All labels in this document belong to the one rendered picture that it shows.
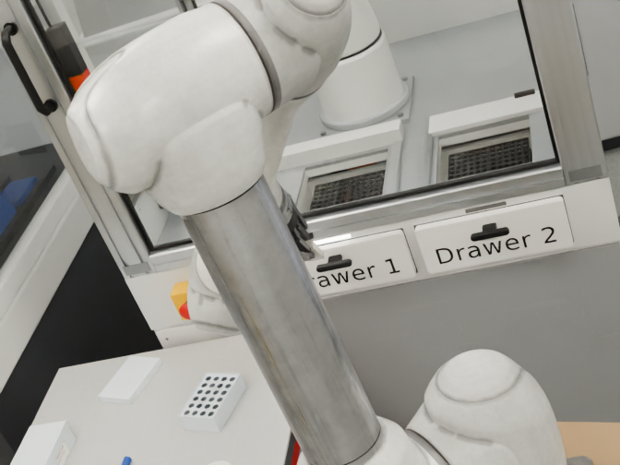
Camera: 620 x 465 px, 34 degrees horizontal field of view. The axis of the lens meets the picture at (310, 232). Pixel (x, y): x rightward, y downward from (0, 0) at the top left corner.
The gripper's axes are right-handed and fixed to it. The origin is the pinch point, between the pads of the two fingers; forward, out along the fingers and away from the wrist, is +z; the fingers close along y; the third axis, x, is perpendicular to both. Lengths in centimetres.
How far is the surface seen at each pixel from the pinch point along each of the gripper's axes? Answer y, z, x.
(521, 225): 2.7, 16.3, -37.7
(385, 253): 2.9, 16.3, -10.3
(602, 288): -7, 34, -50
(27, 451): -28, 4, 64
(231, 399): -22.4, 11.8, 22.9
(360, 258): 2.8, 16.4, -5.0
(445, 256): 0.8, 19.2, -21.7
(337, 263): 1.4, 12.6, -1.2
